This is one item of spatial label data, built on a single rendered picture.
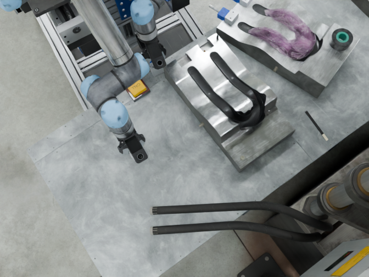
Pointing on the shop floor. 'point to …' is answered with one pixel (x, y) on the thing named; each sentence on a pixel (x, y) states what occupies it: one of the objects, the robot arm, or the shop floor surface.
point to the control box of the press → (273, 269)
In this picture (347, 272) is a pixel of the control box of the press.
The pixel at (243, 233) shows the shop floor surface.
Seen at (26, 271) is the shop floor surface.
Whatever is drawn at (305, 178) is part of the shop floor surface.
